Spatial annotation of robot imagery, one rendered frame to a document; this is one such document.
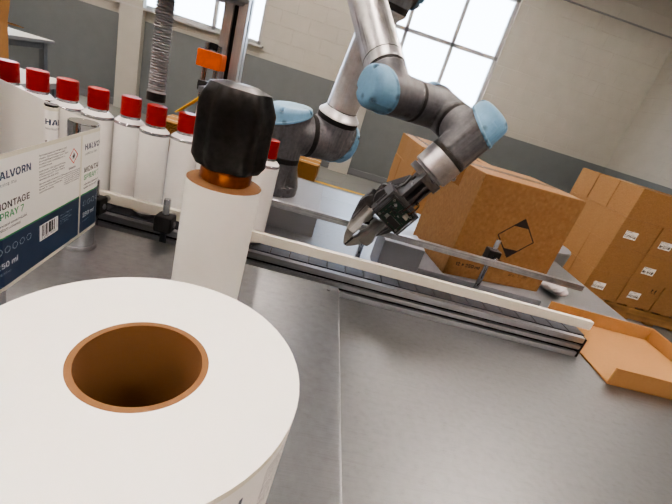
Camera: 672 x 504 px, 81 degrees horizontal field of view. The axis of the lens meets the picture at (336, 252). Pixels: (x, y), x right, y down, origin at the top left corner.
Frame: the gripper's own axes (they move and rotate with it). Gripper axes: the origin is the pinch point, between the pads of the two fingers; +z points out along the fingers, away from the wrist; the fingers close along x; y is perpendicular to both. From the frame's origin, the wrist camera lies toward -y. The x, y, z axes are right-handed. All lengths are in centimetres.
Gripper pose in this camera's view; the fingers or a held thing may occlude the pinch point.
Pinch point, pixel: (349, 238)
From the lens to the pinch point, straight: 81.2
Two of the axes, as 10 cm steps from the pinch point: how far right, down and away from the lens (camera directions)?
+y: 0.0, 4.0, -9.2
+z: -7.2, 6.3, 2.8
